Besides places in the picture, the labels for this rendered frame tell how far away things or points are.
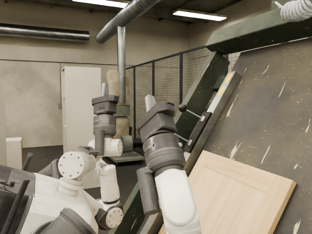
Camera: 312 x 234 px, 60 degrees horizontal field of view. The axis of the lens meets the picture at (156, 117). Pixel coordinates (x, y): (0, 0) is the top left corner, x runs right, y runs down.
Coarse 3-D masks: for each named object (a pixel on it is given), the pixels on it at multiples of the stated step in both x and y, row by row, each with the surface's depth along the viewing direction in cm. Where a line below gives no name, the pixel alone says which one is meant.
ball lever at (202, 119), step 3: (180, 105) 119; (183, 105) 119; (180, 108) 119; (183, 108) 118; (186, 108) 119; (180, 111) 120; (183, 111) 119; (189, 111) 119; (192, 114) 119; (195, 114) 119; (198, 117) 119; (201, 117) 119; (204, 117) 118; (201, 120) 118
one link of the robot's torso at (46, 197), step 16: (0, 176) 65; (16, 176) 68; (32, 176) 73; (48, 176) 79; (0, 192) 56; (16, 192) 58; (32, 192) 62; (48, 192) 66; (64, 192) 69; (80, 192) 76; (0, 208) 57; (16, 208) 54; (32, 208) 57; (48, 208) 59; (80, 208) 63; (0, 224) 57; (16, 224) 58; (32, 224) 56; (48, 224) 56; (96, 224) 66
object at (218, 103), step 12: (228, 72) 125; (228, 84) 120; (216, 96) 122; (228, 96) 120; (216, 108) 118; (216, 120) 119; (204, 132) 117; (192, 156) 115; (156, 216) 111; (144, 228) 113; (156, 228) 111
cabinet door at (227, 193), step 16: (208, 160) 106; (224, 160) 99; (192, 176) 109; (208, 176) 101; (224, 176) 95; (240, 176) 88; (256, 176) 83; (272, 176) 79; (208, 192) 97; (224, 192) 91; (240, 192) 85; (256, 192) 80; (272, 192) 76; (288, 192) 72; (208, 208) 93; (224, 208) 87; (240, 208) 82; (256, 208) 78; (272, 208) 73; (208, 224) 89; (224, 224) 84; (240, 224) 79; (256, 224) 75; (272, 224) 71
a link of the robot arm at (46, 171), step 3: (48, 165) 89; (45, 168) 88; (48, 168) 87; (39, 171) 89; (42, 171) 88; (45, 171) 87; (48, 171) 86; (42, 174) 87; (45, 174) 86; (48, 174) 86; (51, 174) 86
